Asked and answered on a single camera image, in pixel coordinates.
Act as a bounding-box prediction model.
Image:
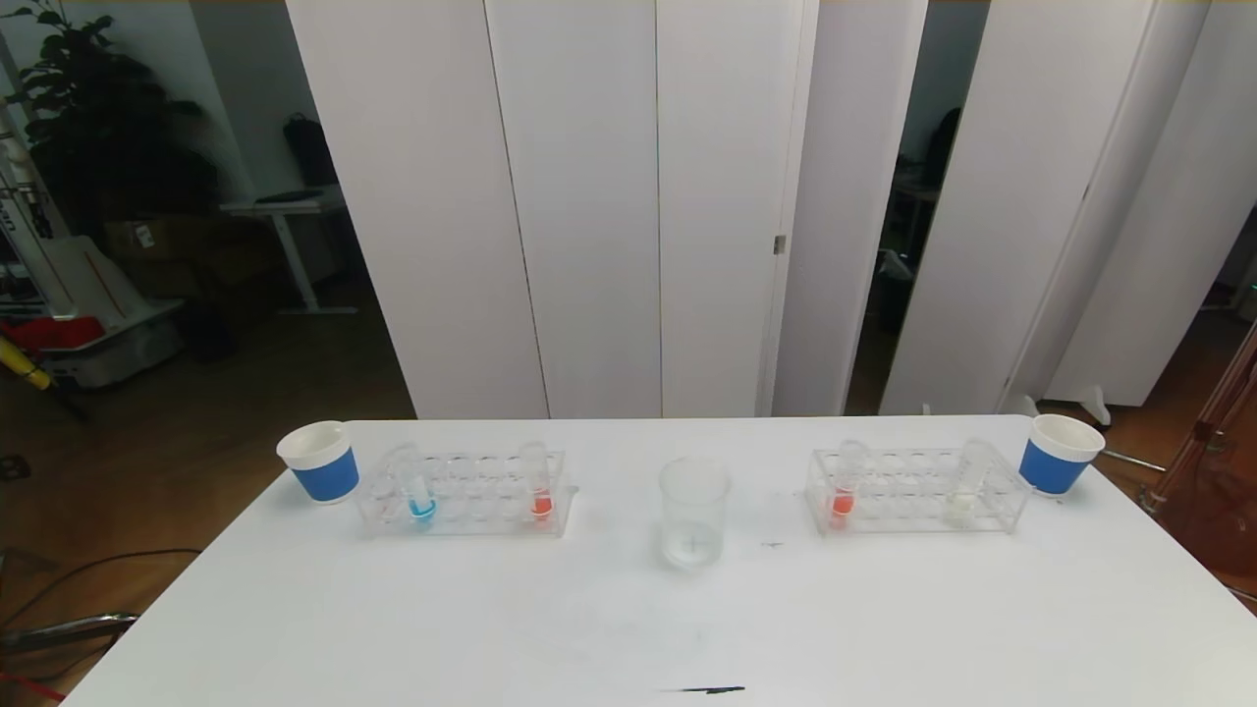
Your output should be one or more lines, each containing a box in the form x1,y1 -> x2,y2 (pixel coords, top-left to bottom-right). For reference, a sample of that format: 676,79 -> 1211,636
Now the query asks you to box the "white machine column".
0,98 -> 70,320

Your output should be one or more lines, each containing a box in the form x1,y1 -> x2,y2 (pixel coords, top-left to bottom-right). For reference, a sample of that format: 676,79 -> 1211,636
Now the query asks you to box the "test tube with red pigment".
519,441 -> 554,522
828,440 -> 871,531

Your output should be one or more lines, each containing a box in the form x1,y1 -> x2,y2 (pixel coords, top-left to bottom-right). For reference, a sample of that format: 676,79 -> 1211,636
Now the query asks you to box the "white standing desk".
218,187 -> 359,317

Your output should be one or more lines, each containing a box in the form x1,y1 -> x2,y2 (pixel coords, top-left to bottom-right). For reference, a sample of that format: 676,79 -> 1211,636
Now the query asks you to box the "clear acrylic test tube rack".
355,449 -> 580,538
805,447 -> 1033,536

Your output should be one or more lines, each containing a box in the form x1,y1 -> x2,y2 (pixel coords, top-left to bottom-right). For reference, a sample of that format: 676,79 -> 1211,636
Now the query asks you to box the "black floor cable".
0,548 -> 202,629

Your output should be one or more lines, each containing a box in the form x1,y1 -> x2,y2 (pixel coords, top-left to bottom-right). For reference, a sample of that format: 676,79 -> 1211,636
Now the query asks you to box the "white partition panel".
483,0 -> 664,420
655,0 -> 821,418
771,0 -> 929,417
286,0 -> 549,420
1044,0 -> 1257,408
879,0 -> 1162,416
1000,0 -> 1215,408

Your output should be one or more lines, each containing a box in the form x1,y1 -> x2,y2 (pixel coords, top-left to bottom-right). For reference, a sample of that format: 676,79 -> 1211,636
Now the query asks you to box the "black backpack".
283,111 -> 340,190

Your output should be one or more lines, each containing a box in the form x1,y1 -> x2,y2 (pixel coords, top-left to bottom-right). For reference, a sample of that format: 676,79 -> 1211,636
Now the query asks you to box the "white machine base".
29,236 -> 188,389

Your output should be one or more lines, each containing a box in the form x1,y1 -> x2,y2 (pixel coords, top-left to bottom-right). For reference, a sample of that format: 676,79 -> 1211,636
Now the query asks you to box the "white partition foot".
1021,385 -> 1113,425

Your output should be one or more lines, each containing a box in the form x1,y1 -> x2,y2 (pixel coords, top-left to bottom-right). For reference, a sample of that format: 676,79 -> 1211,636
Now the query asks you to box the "test tube with blue pigment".
391,444 -> 438,523

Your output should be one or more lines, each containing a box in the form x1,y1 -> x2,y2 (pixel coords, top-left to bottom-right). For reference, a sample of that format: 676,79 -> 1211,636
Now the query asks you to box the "metal chair leg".
0,611 -> 140,654

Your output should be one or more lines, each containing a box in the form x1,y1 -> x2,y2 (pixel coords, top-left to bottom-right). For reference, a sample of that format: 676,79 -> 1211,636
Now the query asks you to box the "dark green potted plant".
0,0 -> 223,237

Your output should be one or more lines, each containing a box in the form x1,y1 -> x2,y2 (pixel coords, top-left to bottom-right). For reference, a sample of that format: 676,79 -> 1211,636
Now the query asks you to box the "brown metal stand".
1139,324 -> 1257,600

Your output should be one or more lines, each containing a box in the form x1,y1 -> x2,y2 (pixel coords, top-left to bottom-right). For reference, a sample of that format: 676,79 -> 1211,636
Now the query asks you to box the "paper cup with blue band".
1018,413 -> 1107,497
276,421 -> 361,505

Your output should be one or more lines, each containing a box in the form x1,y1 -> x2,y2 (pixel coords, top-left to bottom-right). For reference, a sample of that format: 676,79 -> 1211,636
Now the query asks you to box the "brown cardboard box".
103,218 -> 197,262

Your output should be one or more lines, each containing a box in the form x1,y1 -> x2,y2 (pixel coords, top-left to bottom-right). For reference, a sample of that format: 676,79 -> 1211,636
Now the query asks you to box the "clear plastic beaker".
658,457 -> 734,571

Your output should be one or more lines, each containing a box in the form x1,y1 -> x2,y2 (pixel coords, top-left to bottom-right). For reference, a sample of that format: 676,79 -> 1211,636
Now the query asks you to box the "test tube with pale yellow pigment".
947,438 -> 999,526

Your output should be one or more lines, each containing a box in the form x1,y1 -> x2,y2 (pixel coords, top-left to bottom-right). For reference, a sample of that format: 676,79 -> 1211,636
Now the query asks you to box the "yellow tool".
0,336 -> 55,392

